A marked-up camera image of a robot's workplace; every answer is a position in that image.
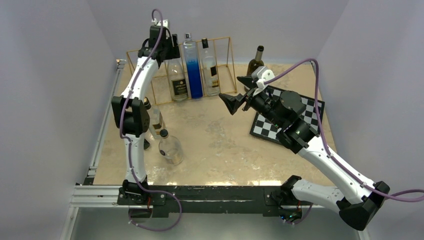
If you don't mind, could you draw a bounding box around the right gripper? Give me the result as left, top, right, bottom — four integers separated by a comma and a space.
219, 75, 285, 128

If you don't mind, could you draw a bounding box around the clear bottle dark label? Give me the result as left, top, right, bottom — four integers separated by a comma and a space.
166, 58, 188, 102

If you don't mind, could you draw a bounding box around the dark green wine bottle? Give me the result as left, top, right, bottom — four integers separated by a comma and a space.
246, 45, 264, 76

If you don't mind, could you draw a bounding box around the clear bottle black gold label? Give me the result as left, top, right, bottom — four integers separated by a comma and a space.
143, 97, 165, 139

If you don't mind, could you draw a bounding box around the clear bottle gold white label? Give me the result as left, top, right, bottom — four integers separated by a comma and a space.
158, 128, 184, 165

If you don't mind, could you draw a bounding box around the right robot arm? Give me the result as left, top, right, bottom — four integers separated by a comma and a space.
218, 86, 390, 231

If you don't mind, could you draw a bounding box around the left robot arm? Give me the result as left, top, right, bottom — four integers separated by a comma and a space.
111, 24, 175, 206

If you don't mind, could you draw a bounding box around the clear bottle black cap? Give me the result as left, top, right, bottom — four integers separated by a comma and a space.
201, 38, 220, 96

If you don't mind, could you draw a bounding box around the tall blue gradient bottle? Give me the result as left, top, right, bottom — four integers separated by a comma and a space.
183, 32, 204, 99

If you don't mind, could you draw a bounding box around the black white chessboard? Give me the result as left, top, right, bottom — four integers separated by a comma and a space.
249, 95, 325, 148

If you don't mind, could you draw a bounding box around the black microphone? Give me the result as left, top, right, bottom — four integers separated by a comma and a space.
143, 139, 151, 150

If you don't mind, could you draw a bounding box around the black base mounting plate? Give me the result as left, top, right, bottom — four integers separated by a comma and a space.
117, 183, 310, 218

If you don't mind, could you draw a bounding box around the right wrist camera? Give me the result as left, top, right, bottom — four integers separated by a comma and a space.
251, 66, 275, 97

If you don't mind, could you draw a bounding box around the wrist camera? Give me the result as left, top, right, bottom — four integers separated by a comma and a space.
151, 18, 169, 29
251, 66, 275, 97

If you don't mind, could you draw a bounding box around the gold wire wine rack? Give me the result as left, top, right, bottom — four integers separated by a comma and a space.
126, 36, 238, 105

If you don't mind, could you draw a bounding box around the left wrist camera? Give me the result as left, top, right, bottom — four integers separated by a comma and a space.
151, 18, 169, 29

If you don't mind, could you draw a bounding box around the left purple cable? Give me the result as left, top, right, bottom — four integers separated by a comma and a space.
118, 8, 181, 200

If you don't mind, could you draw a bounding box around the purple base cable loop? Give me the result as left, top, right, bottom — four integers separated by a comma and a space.
128, 191, 184, 232

